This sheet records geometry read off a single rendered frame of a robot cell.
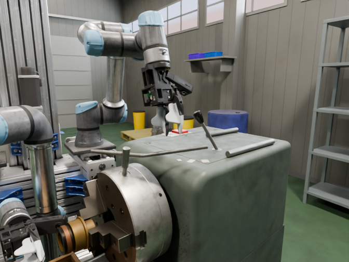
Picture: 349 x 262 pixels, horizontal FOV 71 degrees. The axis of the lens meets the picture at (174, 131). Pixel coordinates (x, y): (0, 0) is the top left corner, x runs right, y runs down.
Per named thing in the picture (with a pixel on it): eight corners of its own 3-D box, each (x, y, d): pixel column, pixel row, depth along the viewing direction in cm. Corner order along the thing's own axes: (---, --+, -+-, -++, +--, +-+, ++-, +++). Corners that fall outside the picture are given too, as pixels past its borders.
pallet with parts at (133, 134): (178, 143, 598) (178, 127, 590) (142, 149, 542) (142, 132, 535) (150, 133, 709) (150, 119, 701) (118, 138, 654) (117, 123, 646)
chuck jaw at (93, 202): (111, 210, 80) (101, 175, 83) (117, 207, 77) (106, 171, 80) (78, 222, 73) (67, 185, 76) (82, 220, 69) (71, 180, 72)
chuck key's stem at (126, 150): (119, 183, 73) (122, 148, 69) (120, 180, 75) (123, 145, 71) (126, 184, 73) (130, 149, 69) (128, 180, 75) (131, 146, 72)
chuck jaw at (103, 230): (122, 213, 75) (144, 228, 66) (123, 229, 76) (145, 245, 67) (86, 227, 68) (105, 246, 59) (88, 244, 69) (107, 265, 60)
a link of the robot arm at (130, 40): (116, 39, 84) (123, 25, 74) (147, 41, 89) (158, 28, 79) (118, 62, 84) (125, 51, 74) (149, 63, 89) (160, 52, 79)
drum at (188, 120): (198, 149, 540) (198, 117, 525) (181, 153, 514) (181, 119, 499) (185, 145, 578) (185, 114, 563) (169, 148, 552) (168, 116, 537)
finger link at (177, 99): (173, 119, 73) (163, 93, 74) (177, 119, 74) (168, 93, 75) (182, 113, 69) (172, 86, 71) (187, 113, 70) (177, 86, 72)
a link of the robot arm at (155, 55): (158, 56, 79) (174, 47, 72) (160, 70, 79) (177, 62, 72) (138, 54, 74) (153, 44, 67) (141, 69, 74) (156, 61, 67)
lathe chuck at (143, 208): (110, 222, 98) (113, 150, 87) (158, 282, 76) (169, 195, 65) (88, 231, 92) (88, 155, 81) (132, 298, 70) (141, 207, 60)
